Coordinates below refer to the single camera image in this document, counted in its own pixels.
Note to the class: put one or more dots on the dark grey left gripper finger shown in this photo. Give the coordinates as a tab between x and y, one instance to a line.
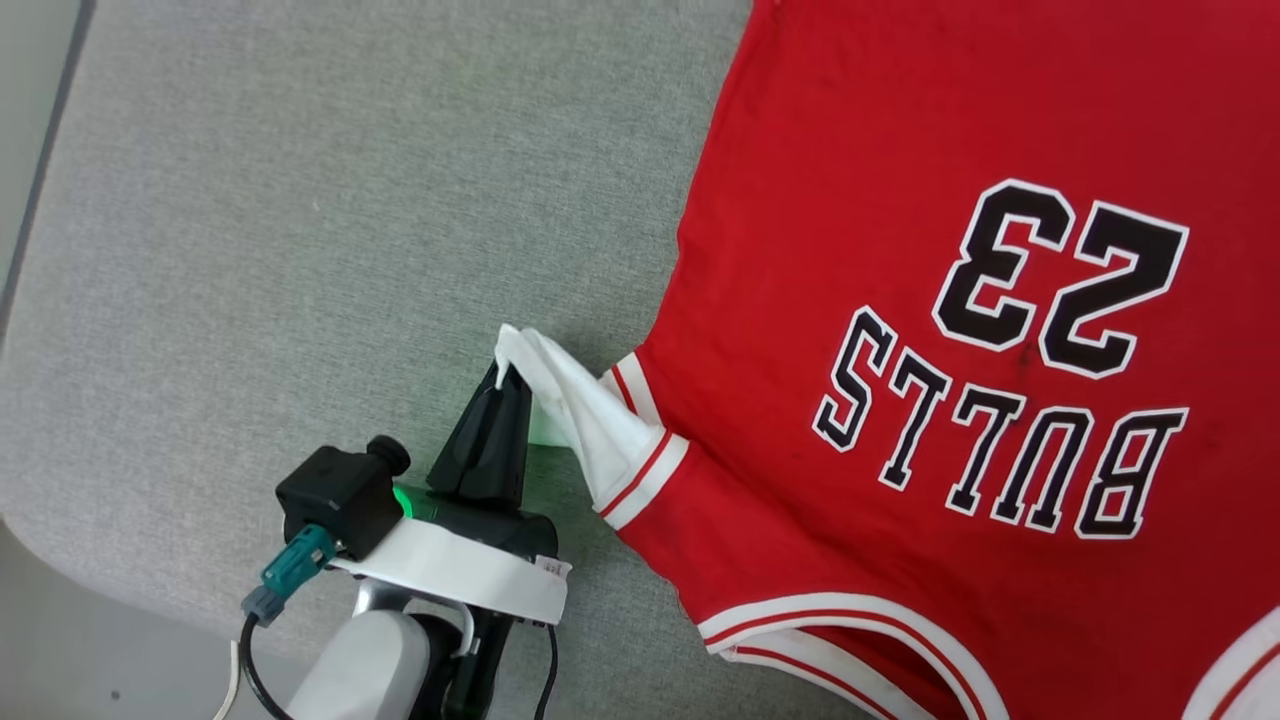
515	450
470	450

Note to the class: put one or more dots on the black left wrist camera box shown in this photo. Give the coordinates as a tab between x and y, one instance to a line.
335	495

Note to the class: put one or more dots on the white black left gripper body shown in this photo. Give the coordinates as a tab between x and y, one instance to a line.
470	565

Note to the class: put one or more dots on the grey fabric sofa cushion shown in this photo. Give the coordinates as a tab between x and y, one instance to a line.
300	250

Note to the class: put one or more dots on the red Bulls basketball jersey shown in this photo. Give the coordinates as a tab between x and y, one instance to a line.
850	200

